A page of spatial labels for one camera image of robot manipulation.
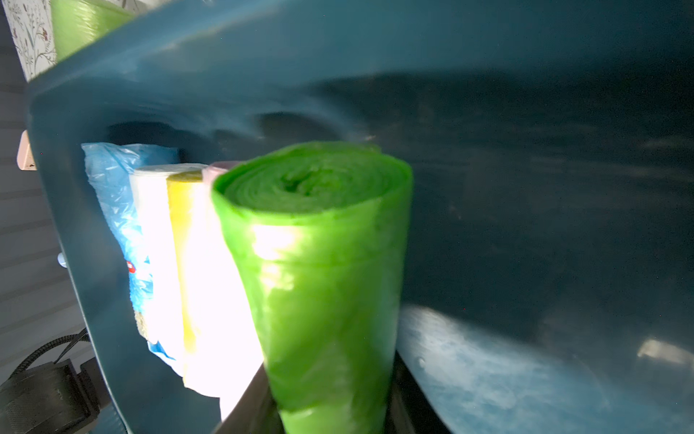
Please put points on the pink small stapler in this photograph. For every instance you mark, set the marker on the pink small stapler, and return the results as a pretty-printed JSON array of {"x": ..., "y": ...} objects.
[{"x": 24, "y": 156}]

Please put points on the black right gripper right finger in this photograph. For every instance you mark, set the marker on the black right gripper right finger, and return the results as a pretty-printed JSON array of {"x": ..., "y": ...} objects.
[{"x": 409, "y": 411}]

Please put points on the teal plastic storage box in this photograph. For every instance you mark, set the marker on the teal plastic storage box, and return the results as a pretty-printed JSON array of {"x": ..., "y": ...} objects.
[{"x": 549, "y": 276}]

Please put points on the white roll with blue end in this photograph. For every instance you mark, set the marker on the white roll with blue end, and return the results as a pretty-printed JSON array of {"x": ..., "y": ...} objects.
[{"x": 163, "y": 312}]

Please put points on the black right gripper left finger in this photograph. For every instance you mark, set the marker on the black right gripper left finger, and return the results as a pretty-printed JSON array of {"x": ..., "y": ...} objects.
[{"x": 256, "y": 412}]

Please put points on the pale green roll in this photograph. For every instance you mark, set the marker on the pale green roll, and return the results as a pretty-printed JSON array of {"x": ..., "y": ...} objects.
[{"x": 318, "y": 233}]

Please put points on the yellow trash bag roll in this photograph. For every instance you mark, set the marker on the yellow trash bag roll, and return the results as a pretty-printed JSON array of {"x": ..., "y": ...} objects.
[{"x": 184, "y": 198}]

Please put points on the light green roll near box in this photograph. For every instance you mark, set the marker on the light green roll near box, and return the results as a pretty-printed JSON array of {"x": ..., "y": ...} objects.
[{"x": 78, "y": 23}]

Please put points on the blue roll with gold end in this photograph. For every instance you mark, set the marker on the blue roll with gold end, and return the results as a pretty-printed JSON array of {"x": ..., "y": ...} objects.
[{"x": 109, "y": 168}]

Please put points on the pink trash bag roll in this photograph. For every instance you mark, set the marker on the pink trash bag roll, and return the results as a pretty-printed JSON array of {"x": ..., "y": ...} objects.
[{"x": 223, "y": 353}]

